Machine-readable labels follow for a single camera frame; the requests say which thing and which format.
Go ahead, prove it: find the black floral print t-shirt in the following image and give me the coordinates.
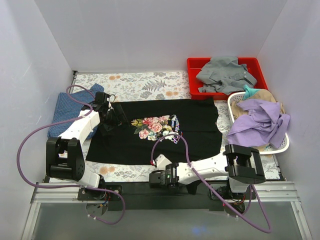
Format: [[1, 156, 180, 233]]
[[86, 98, 223, 165]]

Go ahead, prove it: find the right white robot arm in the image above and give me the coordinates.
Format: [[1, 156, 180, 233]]
[[149, 144, 266, 199]]

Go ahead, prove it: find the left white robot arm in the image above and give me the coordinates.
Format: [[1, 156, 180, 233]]
[[46, 92, 128, 200]]

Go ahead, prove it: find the floral patterned table mat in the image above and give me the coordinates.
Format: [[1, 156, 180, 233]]
[[71, 71, 281, 182]]

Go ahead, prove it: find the blue checkered folded shirt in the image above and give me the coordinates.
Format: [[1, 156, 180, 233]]
[[47, 84, 104, 138]]

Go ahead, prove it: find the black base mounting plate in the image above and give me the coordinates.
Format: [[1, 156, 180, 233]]
[[77, 181, 256, 216]]

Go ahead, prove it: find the red plastic bin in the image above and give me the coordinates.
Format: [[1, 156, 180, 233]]
[[186, 57, 268, 100]]

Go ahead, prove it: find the white plastic laundry basket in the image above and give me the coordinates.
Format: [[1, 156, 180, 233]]
[[227, 91, 290, 155]]

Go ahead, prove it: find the lilac purple shirt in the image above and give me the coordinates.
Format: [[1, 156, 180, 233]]
[[227, 99, 291, 149]]

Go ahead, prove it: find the grey shirt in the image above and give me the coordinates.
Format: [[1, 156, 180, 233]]
[[196, 56, 258, 95]]

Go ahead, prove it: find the teal garment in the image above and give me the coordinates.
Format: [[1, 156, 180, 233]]
[[243, 85, 260, 100]]

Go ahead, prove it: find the beige garment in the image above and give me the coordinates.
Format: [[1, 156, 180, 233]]
[[231, 89, 285, 117]]

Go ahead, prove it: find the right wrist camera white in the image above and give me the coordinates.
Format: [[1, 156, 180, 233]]
[[154, 154, 172, 171]]

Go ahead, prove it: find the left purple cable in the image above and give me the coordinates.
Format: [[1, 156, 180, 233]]
[[16, 84, 126, 225]]

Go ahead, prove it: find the aluminium frame rail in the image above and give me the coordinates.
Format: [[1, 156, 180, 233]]
[[21, 181, 312, 240]]

